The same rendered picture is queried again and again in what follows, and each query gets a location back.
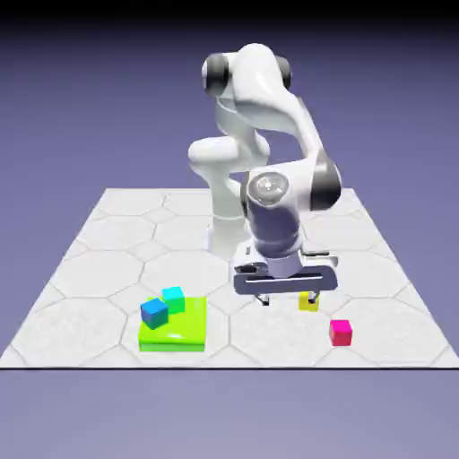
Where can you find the small pink cube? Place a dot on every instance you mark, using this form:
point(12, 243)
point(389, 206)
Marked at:
point(340, 332)

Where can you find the small cyan cube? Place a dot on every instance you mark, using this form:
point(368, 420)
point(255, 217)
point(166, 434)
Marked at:
point(174, 298)

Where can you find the small yellow cube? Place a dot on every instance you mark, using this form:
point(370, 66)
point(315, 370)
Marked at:
point(307, 304)

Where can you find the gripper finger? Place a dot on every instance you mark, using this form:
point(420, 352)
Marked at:
point(314, 296)
point(264, 299)

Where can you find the small blue cube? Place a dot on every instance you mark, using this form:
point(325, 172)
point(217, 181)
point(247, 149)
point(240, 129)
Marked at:
point(154, 313)

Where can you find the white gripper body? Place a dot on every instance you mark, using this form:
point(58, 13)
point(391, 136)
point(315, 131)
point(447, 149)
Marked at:
point(287, 283)

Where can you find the large green box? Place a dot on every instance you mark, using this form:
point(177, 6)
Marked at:
point(179, 330)

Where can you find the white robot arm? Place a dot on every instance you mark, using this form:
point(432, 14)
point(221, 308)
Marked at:
point(251, 93)

